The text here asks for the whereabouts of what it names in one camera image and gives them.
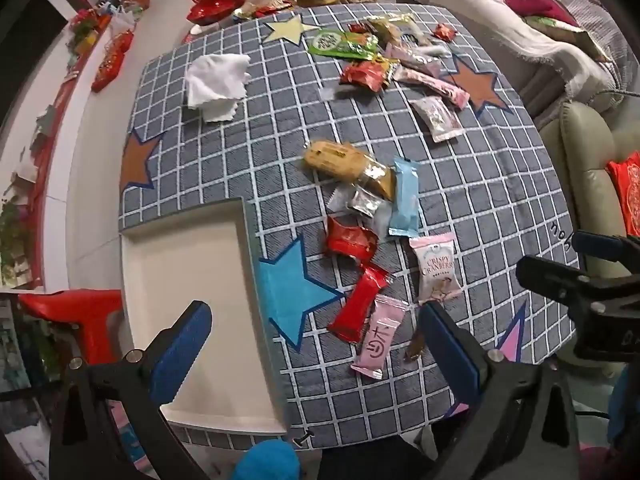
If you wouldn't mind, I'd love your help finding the grey checked tablecloth with stars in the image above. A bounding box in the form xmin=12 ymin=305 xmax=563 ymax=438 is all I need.
xmin=118 ymin=2 xmax=581 ymax=448

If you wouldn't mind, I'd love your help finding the pink white snack packet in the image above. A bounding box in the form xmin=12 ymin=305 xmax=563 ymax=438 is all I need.
xmin=409 ymin=232 xmax=463 ymax=303

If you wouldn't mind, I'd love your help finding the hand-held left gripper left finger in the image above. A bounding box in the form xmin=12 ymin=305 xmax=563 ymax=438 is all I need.
xmin=47 ymin=300 xmax=213 ymax=480

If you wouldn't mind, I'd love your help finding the pink packet with smiley print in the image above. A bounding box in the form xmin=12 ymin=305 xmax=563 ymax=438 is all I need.
xmin=350 ymin=294 xmax=410 ymax=380

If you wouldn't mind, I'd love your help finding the long red snack packet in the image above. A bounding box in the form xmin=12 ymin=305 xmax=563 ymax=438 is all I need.
xmin=327 ymin=265 xmax=391 ymax=345

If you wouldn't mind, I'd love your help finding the purple grey snack packet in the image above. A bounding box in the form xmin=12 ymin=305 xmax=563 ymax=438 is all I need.
xmin=385 ymin=44 xmax=451 ymax=68

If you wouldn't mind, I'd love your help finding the red plastic stool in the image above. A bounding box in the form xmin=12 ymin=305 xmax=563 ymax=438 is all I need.
xmin=19 ymin=289 xmax=123 ymax=366

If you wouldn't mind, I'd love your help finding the long pink snack packet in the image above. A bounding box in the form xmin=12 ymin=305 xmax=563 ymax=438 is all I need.
xmin=392 ymin=65 xmax=471 ymax=110

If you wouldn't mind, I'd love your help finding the white tray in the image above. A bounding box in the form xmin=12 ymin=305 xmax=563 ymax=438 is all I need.
xmin=120 ymin=197 xmax=288 ymax=436

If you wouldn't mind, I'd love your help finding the pale pink patterned packet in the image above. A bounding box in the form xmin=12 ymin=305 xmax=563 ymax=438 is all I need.
xmin=410 ymin=95 xmax=463 ymax=143

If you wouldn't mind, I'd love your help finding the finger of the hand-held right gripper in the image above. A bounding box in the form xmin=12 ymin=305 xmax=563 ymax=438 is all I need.
xmin=516 ymin=256 xmax=608 ymax=322
xmin=572 ymin=231 xmax=640 ymax=267

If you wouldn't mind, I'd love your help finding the red cushion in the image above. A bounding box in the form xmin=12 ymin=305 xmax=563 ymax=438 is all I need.
xmin=606 ymin=152 xmax=640 ymax=238

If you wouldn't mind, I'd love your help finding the white cabinet with red trim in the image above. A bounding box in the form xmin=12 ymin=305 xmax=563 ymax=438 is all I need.
xmin=0 ymin=10 xmax=131 ymax=293

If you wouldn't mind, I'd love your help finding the light blue snack packet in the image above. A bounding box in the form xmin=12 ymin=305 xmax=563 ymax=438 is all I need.
xmin=387 ymin=156 xmax=421 ymax=238

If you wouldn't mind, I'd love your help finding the blue fuzzy cloth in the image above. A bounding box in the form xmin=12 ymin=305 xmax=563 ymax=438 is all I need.
xmin=231 ymin=439 xmax=301 ymax=480

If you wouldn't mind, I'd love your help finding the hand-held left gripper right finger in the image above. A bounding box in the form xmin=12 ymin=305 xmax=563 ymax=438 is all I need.
xmin=417 ymin=301 xmax=583 ymax=480

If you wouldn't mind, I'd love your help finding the red orange snack packet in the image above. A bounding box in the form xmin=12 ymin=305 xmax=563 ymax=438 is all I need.
xmin=340 ymin=62 xmax=393 ymax=92

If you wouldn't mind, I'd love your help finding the white cloth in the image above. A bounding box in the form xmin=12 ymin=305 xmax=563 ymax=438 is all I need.
xmin=185 ymin=53 xmax=252 ymax=123

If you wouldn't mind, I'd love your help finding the clear silver snack packet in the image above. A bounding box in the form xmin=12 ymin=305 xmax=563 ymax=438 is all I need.
xmin=327 ymin=182 xmax=390 ymax=223

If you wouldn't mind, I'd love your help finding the red bowl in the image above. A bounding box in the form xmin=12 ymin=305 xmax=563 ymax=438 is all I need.
xmin=187 ymin=0 xmax=248 ymax=25

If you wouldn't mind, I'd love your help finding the small brown snack packet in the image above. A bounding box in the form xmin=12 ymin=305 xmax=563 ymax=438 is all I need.
xmin=404 ymin=332 xmax=426 ymax=363

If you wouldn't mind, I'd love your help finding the red decoration bag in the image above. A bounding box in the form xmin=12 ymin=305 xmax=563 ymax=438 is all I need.
xmin=90 ymin=30 xmax=135 ymax=93

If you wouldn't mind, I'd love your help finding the green plant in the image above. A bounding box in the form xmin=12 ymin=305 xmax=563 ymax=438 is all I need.
xmin=0 ymin=200 xmax=36 ymax=286

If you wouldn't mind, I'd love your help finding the gold brown snack packet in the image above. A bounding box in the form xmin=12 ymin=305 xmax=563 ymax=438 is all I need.
xmin=357 ymin=157 xmax=398 ymax=201

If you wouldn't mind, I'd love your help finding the white sofa cover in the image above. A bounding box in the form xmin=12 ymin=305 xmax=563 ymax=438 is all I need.
xmin=390 ymin=0 xmax=640 ymax=126

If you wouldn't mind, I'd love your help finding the green gold snack packet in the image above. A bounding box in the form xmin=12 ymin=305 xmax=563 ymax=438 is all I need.
xmin=367 ymin=15 xmax=426 ymax=43

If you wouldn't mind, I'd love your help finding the yellow cookie packet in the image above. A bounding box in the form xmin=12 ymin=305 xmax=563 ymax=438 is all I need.
xmin=303 ymin=140 xmax=373 ymax=183

